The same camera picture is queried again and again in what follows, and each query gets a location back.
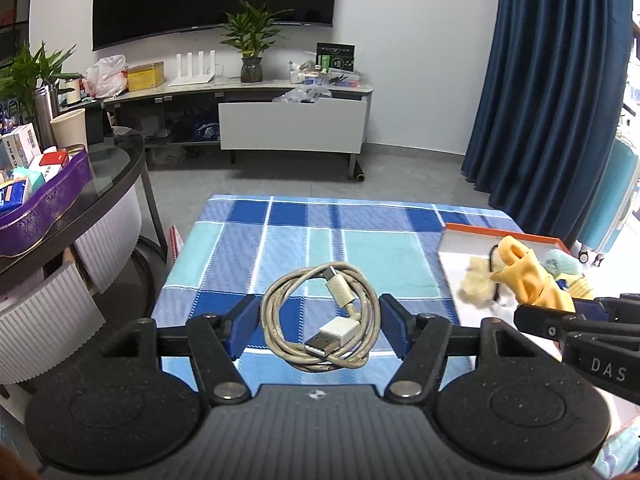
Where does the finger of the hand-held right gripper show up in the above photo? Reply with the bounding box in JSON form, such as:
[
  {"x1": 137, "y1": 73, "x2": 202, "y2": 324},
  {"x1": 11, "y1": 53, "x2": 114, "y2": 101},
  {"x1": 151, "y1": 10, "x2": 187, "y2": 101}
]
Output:
[
  {"x1": 514, "y1": 302, "x2": 608, "y2": 343},
  {"x1": 575, "y1": 294, "x2": 640, "y2": 328}
]

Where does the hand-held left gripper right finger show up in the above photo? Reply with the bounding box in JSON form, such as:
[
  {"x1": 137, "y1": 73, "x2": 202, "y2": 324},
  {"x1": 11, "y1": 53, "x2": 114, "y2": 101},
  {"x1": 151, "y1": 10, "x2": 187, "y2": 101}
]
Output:
[{"x1": 378, "y1": 294, "x2": 543, "y2": 408}]

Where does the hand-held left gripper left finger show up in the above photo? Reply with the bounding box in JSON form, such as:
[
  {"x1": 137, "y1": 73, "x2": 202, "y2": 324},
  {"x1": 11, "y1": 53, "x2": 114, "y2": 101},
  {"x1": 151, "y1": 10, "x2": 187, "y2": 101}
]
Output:
[{"x1": 100, "y1": 295, "x2": 261, "y2": 408}]

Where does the orange cloth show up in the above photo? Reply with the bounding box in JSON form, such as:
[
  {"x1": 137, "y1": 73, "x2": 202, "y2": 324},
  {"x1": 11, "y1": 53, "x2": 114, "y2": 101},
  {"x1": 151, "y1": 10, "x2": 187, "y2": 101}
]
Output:
[{"x1": 492, "y1": 235, "x2": 576, "y2": 313}]

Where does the beige USB cable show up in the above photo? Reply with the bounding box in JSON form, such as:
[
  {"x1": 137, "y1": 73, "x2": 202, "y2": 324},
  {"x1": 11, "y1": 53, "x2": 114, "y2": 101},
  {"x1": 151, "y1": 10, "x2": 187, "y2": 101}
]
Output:
[{"x1": 261, "y1": 262, "x2": 383, "y2": 373}]

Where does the light blue crochet scrunchie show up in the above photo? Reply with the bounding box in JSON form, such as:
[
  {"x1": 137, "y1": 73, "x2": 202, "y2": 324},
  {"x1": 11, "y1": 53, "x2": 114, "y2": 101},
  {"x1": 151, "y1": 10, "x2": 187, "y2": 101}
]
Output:
[{"x1": 542, "y1": 249, "x2": 583, "y2": 277}]

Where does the pale yellow scrunchie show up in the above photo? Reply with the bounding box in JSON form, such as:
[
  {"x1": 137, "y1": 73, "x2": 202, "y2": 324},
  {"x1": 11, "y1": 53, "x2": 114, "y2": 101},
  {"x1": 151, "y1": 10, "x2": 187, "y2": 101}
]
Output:
[{"x1": 460, "y1": 255, "x2": 501, "y2": 306}]

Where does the thin black hair tie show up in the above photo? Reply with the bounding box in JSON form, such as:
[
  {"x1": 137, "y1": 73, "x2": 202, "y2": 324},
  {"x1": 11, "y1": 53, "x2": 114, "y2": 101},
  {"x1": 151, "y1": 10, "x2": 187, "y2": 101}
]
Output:
[{"x1": 487, "y1": 244, "x2": 505, "y2": 303}]

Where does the white orange cardboard box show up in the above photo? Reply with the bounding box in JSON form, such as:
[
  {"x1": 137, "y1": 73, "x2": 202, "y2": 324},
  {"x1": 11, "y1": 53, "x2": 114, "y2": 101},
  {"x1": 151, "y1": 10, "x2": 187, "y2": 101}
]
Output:
[{"x1": 437, "y1": 222, "x2": 640, "y2": 431}]

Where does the blue checked tablecloth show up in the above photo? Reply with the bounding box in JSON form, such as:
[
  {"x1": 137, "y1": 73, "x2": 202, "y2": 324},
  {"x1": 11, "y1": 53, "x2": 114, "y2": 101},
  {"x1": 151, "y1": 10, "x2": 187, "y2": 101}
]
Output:
[{"x1": 150, "y1": 195, "x2": 526, "y2": 401}]

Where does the teal suitcase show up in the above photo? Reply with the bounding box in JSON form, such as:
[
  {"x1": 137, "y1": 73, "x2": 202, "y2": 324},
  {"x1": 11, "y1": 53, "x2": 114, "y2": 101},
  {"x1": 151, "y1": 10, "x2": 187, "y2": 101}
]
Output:
[{"x1": 575, "y1": 137, "x2": 640, "y2": 266}]

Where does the round glass coffee table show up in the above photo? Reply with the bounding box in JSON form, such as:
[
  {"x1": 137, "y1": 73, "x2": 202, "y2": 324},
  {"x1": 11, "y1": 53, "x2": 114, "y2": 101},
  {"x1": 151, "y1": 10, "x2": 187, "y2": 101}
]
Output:
[{"x1": 0, "y1": 132, "x2": 168, "y2": 396}]

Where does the purple tray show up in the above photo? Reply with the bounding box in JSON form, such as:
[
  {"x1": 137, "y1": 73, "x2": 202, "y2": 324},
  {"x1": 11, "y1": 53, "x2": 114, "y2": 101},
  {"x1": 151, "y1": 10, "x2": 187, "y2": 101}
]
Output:
[{"x1": 0, "y1": 145, "x2": 93, "y2": 258}]

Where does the dark blue curtain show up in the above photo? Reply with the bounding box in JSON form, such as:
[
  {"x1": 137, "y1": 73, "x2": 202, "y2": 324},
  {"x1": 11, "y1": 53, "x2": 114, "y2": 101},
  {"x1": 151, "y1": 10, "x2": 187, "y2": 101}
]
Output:
[{"x1": 460, "y1": 0, "x2": 636, "y2": 256}]

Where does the pile of clear plastic bags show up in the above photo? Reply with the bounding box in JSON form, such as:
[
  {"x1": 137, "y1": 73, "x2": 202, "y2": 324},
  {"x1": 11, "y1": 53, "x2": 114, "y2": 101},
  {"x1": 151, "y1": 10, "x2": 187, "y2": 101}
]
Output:
[{"x1": 272, "y1": 85, "x2": 333, "y2": 105}]

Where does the grey TV cabinet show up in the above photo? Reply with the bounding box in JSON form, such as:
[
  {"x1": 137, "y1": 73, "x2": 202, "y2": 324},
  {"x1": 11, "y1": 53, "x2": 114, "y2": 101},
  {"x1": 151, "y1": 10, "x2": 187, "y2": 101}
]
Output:
[{"x1": 102, "y1": 80, "x2": 376, "y2": 181}]

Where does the red white box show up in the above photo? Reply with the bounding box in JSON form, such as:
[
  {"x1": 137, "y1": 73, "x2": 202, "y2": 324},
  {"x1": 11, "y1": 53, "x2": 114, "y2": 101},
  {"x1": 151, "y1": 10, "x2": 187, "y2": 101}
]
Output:
[{"x1": 31, "y1": 149, "x2": 70, "y2": 181}]

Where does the white router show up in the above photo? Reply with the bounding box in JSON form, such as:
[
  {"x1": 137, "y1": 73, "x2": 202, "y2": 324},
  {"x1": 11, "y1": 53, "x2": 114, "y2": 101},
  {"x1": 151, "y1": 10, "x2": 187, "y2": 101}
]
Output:
[{"x1": 167, "y1": 49, "x2": 217, "y2": 87}]

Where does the clear tray of small items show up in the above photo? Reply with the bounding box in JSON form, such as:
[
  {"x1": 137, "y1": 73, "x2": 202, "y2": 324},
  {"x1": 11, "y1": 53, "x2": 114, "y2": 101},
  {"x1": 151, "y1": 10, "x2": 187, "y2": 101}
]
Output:
[{"x1": 289, "y1": 60, "x2": 368, "y2": 88}]

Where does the cream paper cup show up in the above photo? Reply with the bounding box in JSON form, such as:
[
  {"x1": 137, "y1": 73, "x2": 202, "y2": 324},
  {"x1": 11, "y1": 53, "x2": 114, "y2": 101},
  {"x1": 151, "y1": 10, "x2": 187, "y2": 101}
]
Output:
[{"x1": 50, "y1": 108, "x2": 88, "y2": 153}]

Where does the potted plant in glass vase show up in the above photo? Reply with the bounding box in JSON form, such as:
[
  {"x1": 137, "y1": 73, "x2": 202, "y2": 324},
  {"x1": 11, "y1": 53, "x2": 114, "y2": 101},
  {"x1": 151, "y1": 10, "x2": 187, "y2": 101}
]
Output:
[{"x1": 220, "y1": 0, "x2": 293, "y2": 83}]

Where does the blue tissue pack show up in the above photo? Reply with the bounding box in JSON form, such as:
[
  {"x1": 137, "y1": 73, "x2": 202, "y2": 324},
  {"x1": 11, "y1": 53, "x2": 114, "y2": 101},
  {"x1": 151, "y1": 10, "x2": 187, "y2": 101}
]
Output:
[{"x1": 0, "y1": 182, "x2": 26, "y2": 213}]

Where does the yellow box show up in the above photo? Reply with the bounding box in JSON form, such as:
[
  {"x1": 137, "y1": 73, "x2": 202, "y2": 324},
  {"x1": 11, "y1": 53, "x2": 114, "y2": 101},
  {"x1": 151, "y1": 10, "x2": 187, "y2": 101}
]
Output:
[{"x1": 126, "y1": 62, "x2": 165, "y2": 92}]

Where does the green black box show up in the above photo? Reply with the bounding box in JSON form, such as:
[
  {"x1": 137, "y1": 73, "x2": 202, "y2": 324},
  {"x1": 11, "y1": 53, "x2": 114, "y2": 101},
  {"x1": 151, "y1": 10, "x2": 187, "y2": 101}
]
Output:
[{"x1": 316, "y1": 42, "x2": 357, "y2": 72}]

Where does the white plastic bag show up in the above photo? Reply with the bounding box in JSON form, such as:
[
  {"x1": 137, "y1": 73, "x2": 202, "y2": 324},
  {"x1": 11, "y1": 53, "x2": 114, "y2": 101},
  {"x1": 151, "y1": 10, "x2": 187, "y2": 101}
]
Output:
[{"x1": 86, "y1": 55, "x2": 128, "y2": 98}]

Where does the white barcode box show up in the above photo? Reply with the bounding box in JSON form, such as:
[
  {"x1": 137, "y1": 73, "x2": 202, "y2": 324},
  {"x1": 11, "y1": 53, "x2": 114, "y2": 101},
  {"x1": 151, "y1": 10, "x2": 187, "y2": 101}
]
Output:
[{"x1": 2, "y1": 124, "x2": 42, "y2": 166}]

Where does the steel thermos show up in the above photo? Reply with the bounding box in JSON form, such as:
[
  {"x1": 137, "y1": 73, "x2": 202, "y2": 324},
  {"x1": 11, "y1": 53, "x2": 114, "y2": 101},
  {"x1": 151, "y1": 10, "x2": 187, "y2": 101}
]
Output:
[{"x1": 34, "y1": 85, "x2": 61, "y2": 148}]

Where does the tall leafy bamboo plant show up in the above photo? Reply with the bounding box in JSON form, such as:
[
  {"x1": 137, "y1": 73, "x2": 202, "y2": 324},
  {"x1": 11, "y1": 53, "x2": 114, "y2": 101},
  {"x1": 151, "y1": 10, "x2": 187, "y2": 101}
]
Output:
[{"x1": 0, "y1": 42, "x2": 76, "y2": 111}]

